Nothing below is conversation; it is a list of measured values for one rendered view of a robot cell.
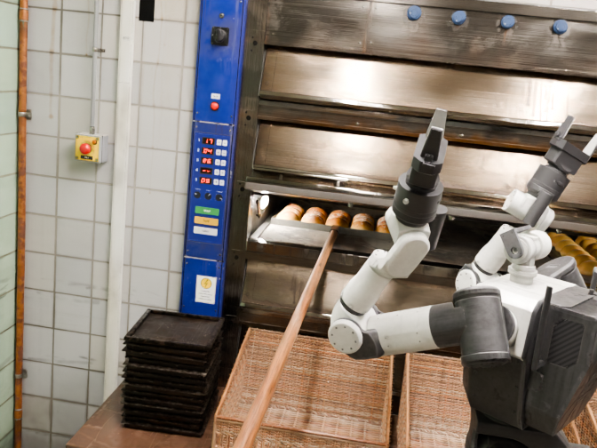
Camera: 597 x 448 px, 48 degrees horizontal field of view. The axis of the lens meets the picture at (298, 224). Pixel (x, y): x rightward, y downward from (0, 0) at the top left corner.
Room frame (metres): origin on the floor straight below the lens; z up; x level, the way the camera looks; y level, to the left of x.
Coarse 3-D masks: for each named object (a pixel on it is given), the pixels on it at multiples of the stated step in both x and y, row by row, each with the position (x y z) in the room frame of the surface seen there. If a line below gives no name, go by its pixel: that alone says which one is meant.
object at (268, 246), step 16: (256, 240) 2.42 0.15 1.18; (272, 240) 2.44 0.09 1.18; (288, 256) 2.38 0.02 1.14; (304, 256) 2.37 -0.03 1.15; (336, 256) 2.36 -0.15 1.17; (352, 256) 2.36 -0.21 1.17; (368, 256) 2.36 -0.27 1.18; (416, 272) 2.33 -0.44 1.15; (432, 272) 2.32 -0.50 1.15; (448, 272) 2.32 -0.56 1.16
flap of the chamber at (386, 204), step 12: (264, 192) 2.37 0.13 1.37; (276, 192) 2.24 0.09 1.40; (288, 192) 2.24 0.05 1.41; (300, 192) 2.23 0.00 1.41; (312, 192) 2.23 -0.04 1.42; (324, 192) 2.23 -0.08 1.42; (360, 204) 2.36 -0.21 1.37; (372, 204) 2.20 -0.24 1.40; (384, 204) 2.20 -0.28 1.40; (456, 216) 2.26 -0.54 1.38; (468, 216) 2.17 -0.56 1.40; (480, 216) 2.16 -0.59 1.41; (492, 216) 2.16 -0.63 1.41; (504, 216) 2.16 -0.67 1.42; (552, 228) 2.25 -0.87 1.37; (564, 228) 2.13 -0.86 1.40; (576, 228) 2.13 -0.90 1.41; (588, 228) 2.13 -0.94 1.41
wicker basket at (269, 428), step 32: (320, 352) 2.32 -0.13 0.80; (256, 384) 2.30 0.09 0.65; (288, 384) 2.30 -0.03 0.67; (320, 384) 2.28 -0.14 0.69; (352, 384) 2.28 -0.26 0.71; (384, 384) 2.27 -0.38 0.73; (224, 416) 1.90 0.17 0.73; (288, 416) 2.21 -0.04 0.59; (320, 416) 2.24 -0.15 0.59; (352, 416) 2.24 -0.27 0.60; (384, 416) 2.12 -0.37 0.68
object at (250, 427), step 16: (320, 256) 2.19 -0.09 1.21; (320, 272) 2.01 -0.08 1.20; (304, 304) 1.69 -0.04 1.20; (288, 336) 1.46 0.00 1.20; (288, 352) 1.39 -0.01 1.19; (272, 368) 1.28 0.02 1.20; (272, 384) 1.22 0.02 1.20; (256, 400) 1.14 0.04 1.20; (256, 416) 1.08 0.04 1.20; (240, 432) 1.03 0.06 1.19; (256, 432) 1.05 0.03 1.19
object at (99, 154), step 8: (80, 136) 2.40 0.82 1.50; (88, 136) 2.39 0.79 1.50; (96, 136) 2.39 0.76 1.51; (104, 136) 2.42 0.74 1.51; (80, 144) 2.40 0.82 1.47; (96, 144) 2.39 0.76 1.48; (104, 144) 2.42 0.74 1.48; (80, 152) 2.40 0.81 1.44; (96, 152) 2.39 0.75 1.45; (104, 152) 2.43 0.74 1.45; (80, 160) 2.40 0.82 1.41; (88, 160) 2.39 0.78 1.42; (96, 160) 2.39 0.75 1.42; (104, 160) 2.43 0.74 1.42
